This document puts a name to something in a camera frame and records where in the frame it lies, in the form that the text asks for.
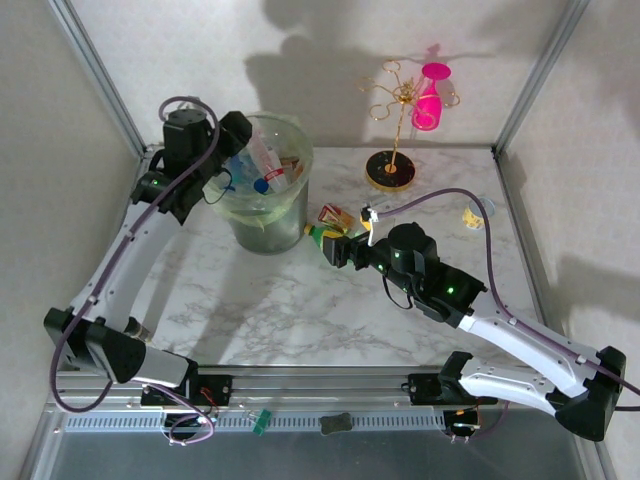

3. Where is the grey metal lower panel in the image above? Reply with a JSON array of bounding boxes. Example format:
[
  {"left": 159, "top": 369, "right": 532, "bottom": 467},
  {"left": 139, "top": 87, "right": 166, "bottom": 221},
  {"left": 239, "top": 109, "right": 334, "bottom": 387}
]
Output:
[{"left": 29, "top": 430, "right": 601, "bottom": 480}]

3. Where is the pale green bin liner bag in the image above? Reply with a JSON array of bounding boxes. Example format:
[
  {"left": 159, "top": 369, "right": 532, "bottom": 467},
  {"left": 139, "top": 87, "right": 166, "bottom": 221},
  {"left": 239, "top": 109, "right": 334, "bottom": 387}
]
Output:
[{"left": 202, "top": 112, "right": 315, "bottom": 232}]

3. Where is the yellow label tin can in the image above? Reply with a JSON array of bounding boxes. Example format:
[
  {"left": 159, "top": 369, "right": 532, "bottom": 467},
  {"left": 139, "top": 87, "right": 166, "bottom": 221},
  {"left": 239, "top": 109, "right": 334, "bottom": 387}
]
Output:
[{"left": 460, "top": 196, "right": 497, "bottom": 232}]

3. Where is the clear bottle red label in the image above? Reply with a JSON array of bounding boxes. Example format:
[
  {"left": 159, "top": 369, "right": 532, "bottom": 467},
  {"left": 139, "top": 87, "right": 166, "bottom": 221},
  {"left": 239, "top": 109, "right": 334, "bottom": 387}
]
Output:
[{"left": 251, "top": 128, "right": 287, "bottom": 195}]

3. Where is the pink wine glass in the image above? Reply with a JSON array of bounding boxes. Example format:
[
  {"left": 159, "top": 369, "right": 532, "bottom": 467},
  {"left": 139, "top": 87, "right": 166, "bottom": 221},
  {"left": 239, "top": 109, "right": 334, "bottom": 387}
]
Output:
[{"left": 410, "top": 62, "right": 452, "bottom": 133}]

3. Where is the aluminium frame post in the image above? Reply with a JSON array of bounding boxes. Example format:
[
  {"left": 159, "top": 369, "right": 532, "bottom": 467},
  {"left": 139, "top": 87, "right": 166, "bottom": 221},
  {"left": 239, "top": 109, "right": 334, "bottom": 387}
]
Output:
[
  {"left": 491, "top": 0, "right": 592, "bottom": 157},
  {"left": 47, "top": 0, "right": 154, "bottom": 159}
]

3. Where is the translucent green waste bin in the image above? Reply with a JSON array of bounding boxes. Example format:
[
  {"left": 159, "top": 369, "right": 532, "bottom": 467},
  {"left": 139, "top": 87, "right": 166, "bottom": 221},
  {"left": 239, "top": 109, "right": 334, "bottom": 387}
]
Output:
[{"left": 202, "top": 112, "right": 315, "bottom": 256}]

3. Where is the small brass-coloured cylinder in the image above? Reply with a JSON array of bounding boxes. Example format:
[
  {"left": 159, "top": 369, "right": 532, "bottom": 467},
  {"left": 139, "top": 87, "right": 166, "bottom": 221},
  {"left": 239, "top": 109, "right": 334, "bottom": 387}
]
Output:
[{"left": 127, "top": 319, "right": 154, "bottom": 346}]

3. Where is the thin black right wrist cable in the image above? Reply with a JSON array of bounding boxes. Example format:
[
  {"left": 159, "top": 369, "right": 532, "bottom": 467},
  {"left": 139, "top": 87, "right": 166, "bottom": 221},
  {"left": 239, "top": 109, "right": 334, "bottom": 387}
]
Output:
[{"left": 381, "top": 273, "right": 417, "bottom": 311}]

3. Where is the red yellow snack packet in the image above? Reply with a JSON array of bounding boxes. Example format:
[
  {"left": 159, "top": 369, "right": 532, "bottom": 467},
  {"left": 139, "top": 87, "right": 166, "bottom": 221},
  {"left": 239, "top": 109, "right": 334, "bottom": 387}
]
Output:
[{"left": 317, "top": 202, "right": 357, "bottom": 235}]

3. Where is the clear bottle blue cap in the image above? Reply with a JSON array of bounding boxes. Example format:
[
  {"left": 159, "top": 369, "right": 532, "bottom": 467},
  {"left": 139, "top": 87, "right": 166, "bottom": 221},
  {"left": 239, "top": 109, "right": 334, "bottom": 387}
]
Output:
[{"left": 227, "top": 153, "right": 271, "bottom": 196}]

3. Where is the dark grey bone-shaped piece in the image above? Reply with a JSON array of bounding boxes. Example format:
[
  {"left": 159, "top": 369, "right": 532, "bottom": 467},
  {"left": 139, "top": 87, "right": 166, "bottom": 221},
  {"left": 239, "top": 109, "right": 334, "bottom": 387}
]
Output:
[{"left": 319, "top": 413, "right": 353, "bottom": 436}]

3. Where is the aluminium side rail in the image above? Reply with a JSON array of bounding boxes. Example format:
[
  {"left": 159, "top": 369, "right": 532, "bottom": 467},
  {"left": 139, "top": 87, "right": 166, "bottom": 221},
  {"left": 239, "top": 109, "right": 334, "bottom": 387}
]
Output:
[{"left": 492, "top": 149, "right": 594, "bottom": 374}]

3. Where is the purple cable loop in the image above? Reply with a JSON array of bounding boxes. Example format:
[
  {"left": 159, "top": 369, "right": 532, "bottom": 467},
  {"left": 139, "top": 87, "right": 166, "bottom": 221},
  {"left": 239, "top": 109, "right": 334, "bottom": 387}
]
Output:
[
  {"left": 443, "top": 383, "right": 512, "bottom": 445},
  {"left": 160, "top": 398, "right": 220, "bottom": 447}
]

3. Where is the thin black left wrist cable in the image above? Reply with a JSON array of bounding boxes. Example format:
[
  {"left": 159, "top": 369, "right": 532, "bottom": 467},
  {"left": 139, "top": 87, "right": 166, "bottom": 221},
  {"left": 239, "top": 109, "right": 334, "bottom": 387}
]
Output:
[{"left": 202, "top": 167, "right": 236, "bottom": 205}]

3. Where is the gold wire glass rack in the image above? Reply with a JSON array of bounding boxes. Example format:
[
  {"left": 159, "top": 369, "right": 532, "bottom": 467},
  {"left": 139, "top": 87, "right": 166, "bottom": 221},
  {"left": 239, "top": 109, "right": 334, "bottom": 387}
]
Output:
[{"left": 357, "top": 59, "right": 461, "bottom": 194}]

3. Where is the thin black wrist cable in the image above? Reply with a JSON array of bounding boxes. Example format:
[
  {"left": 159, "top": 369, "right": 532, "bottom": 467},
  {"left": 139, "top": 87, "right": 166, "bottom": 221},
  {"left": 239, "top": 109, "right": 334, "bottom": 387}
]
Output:
[
  {"left": 202, "top": 167, "right": 236, "bottom": 205},
  {"left": 381, "top": 273, "right": 417, "bottom": 311}
]

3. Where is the slotted grey cable duct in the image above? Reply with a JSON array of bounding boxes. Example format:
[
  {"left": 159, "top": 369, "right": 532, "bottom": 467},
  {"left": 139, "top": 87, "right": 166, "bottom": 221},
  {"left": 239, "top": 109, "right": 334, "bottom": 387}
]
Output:
[{"left": 62, "top": 410, "right": 454, "bottom": 435}]

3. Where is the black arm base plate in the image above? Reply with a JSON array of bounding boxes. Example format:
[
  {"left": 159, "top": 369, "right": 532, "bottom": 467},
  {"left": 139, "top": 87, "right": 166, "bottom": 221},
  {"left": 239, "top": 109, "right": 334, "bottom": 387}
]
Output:
[
  {"left": 407, "top": 372, "right": 501, "bottom": 407},
  {"left": 142, "top": 374, "right": 234, "bottom": 407}
]

